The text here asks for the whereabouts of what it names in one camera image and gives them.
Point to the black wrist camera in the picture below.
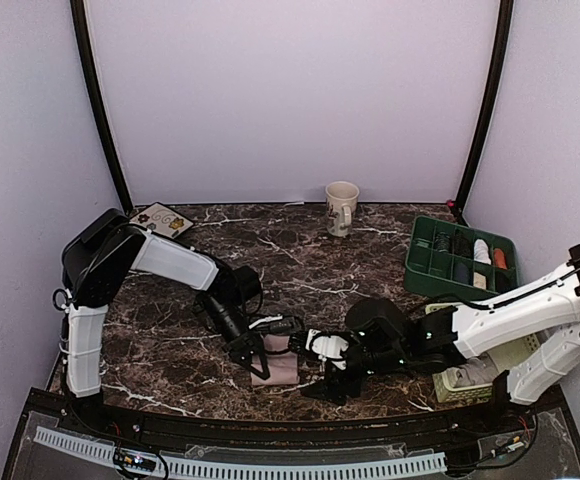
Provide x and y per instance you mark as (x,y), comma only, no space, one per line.
(247,284)
(377,321)

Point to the right black frame post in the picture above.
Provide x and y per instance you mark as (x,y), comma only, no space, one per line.
(495,70)

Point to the pink cloth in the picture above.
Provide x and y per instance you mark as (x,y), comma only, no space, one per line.
(283,367)

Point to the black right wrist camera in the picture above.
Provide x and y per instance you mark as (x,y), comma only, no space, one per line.
(377,321)

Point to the left black frame post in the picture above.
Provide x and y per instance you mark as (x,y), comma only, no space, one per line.
(96,100)

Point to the navy striped boxer underwear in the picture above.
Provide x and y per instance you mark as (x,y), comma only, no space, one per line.
(443,243)

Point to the orange rolled item in tray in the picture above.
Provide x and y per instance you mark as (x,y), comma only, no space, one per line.
(499,259)

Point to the light green perforated basket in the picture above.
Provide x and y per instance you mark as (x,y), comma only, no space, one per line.
(497,346)

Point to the black frame post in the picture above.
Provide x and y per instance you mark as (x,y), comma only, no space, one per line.
(495,70)
(96,100)

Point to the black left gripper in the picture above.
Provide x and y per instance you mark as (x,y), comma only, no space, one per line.
(247,345)

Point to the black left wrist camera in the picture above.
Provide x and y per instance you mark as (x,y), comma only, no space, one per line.
(247,284)

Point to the dark blue rolled item tray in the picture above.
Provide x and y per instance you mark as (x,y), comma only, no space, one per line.
(462,273)

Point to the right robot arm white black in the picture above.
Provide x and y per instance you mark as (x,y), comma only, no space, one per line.
(559,294)

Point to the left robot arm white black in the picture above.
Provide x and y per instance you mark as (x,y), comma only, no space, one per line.
(95,265)

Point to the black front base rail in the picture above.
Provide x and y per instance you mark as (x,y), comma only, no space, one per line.
(226,414)

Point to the white rolled sock in tray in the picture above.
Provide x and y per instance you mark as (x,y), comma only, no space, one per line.
(481,252)

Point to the cream ceramic mug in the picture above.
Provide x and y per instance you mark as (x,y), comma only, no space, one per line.
(341,202)

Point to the floral square ceramic plate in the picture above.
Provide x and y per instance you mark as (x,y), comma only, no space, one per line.
(162,220)

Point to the dark green divided organizer tray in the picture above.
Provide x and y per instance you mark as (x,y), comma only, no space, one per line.
(430,273)

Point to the grey cloth in basket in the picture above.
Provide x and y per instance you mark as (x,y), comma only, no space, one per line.
(471,375)

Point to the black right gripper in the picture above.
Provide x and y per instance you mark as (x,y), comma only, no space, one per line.
(331,387)

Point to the grey slotted cable duct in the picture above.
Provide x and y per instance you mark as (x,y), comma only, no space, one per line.
(138,464)

